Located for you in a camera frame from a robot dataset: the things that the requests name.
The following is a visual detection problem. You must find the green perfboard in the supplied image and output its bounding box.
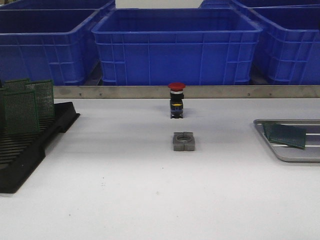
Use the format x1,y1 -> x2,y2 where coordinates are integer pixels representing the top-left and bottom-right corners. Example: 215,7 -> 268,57
3,90 -> 40,135
4,78 -> 30,92
25,79 -> 55,119
268,122 -> 307,150
262,123 -> 285,145

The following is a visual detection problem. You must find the black slotted board rack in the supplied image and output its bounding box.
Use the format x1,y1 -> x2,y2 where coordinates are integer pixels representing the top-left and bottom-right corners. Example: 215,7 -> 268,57
0,101 -> 80,194

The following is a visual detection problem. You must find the silver metal tray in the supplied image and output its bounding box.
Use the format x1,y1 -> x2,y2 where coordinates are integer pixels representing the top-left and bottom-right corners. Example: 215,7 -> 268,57
253,119 -> 320,163

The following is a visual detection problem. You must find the grey square mounting block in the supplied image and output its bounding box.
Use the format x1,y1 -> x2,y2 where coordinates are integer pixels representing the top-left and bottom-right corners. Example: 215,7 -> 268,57
172,132 -> 196,152

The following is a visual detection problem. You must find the red emergency stop button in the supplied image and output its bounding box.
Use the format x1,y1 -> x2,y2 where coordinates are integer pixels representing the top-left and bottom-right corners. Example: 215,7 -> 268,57
168,82 -> 186,119

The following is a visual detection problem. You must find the blue plastic crate middle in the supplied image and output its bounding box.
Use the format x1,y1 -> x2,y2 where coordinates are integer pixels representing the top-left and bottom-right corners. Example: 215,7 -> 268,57
92,8 -> 262,86

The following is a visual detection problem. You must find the blue plastic crate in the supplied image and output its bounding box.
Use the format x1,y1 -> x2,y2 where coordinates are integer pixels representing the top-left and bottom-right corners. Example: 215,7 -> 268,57
92,8 -> 262,86
0,9 -> 100,86
248,7 -> 320,85

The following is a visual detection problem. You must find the blue crate behind middle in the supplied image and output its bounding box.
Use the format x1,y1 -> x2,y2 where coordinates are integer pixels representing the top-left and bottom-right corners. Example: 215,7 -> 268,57
199,0 -> 236,9

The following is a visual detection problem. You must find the blue plastic crate left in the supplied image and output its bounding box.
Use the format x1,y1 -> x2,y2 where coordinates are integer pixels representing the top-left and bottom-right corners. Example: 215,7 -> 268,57
0,9 -> 100,86

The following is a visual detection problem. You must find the blue plastic crate right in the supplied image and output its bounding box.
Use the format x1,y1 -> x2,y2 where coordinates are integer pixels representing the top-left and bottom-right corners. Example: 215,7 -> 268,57
248,7 -> 320,85

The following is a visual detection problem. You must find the blue crate behind right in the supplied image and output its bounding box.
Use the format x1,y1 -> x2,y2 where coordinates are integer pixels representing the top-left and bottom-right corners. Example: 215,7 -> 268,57
232,0 -> 320,8

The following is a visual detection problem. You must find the blue crate behind left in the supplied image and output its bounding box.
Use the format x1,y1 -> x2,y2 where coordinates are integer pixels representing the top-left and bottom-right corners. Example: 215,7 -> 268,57
0,0 -> 116,10

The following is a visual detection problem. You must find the steel shelf frame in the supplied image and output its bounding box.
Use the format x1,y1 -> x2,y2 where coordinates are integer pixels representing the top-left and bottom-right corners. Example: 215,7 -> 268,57
53,85 -> 320,99

